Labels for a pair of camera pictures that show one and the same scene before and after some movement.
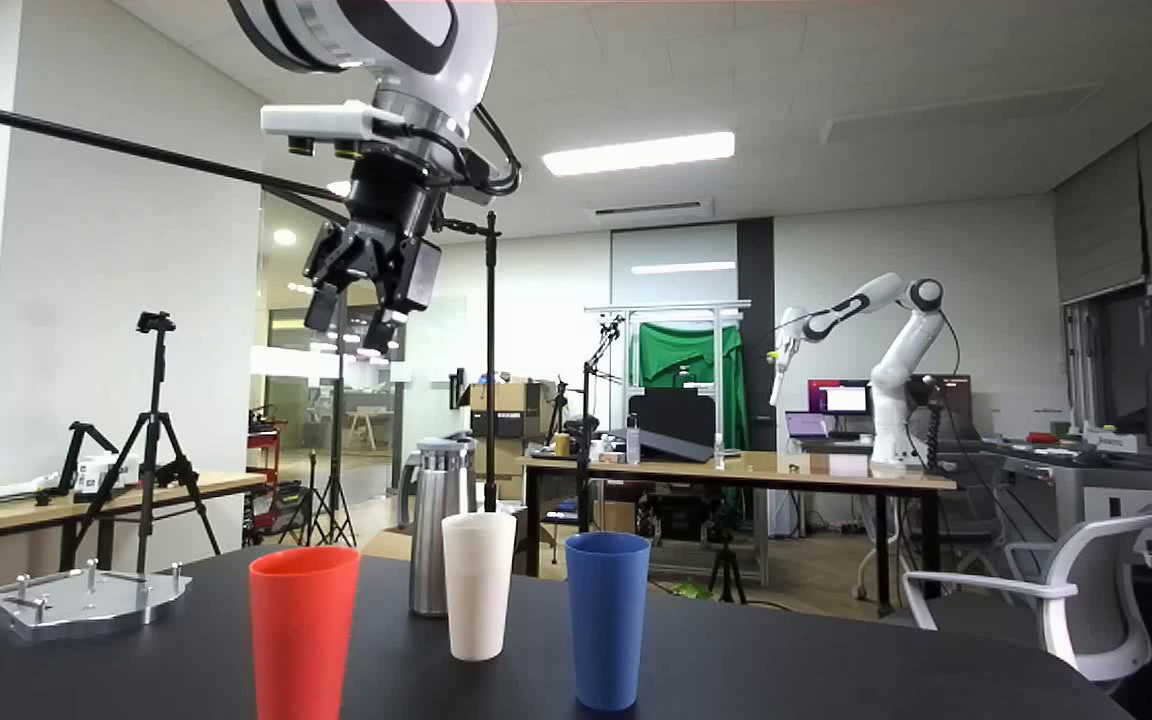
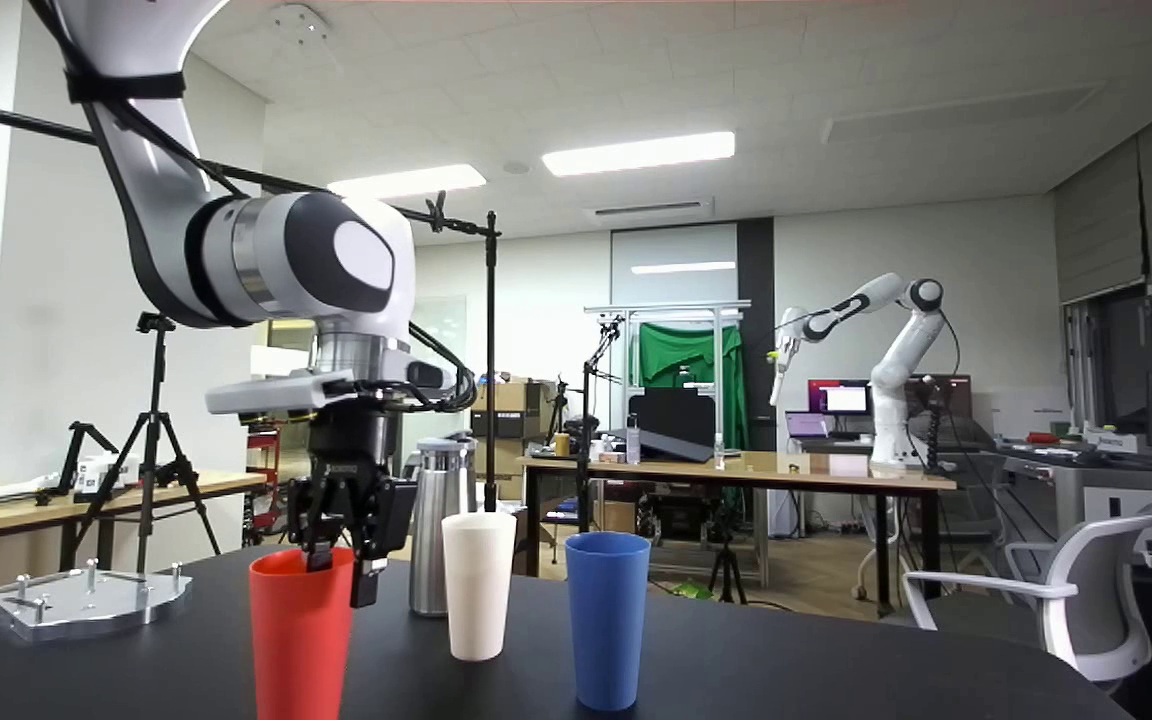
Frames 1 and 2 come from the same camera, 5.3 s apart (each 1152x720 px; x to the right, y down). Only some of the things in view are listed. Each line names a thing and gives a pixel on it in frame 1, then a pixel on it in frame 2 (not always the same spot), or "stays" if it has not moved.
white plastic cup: (479, 582) stays
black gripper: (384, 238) -> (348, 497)
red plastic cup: (301, 619) stays
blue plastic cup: (608, 587) stays
